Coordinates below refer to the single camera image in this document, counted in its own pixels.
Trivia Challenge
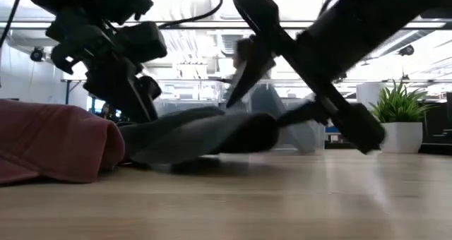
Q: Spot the white plant pot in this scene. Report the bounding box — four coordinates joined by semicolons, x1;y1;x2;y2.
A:
379;121;424;155

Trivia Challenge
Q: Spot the grey cap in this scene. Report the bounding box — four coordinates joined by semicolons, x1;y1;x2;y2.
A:
118;106;280;165

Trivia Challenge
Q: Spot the red cap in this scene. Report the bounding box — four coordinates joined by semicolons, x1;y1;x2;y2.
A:
0;98;126;185

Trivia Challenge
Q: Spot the black looped cable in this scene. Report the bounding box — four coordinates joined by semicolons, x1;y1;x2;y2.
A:
157;0;224;30

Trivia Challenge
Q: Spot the black ceiling spotlight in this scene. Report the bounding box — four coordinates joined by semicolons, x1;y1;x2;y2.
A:
398;44;415;57
30;47;46;63

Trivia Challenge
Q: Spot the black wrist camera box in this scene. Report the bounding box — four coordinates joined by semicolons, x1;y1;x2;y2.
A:
113;20;168;64

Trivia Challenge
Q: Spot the green potted plant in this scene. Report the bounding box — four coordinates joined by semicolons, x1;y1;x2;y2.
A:
368;78;436;124

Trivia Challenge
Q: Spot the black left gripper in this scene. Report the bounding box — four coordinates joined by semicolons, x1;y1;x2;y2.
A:
44;7;163;124

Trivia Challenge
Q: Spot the background desk with black leg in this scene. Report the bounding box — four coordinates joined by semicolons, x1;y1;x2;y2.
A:
60;78;89;106

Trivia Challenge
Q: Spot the thin black cable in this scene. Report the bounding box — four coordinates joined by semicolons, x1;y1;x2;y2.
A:
0;0;26;49

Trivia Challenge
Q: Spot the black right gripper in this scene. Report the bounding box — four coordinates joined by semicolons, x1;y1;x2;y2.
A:
232;0;441;155

